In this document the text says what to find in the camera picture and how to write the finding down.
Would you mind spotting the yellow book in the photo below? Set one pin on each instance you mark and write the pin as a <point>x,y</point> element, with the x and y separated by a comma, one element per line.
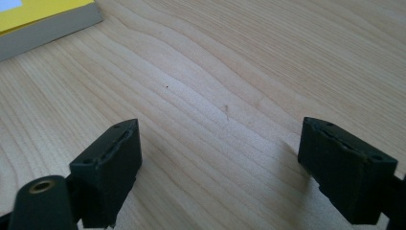
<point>48,9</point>

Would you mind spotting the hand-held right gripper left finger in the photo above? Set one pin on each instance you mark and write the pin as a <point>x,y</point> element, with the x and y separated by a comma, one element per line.
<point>105,172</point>

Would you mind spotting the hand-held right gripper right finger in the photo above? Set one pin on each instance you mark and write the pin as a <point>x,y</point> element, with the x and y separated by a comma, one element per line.
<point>346,169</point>

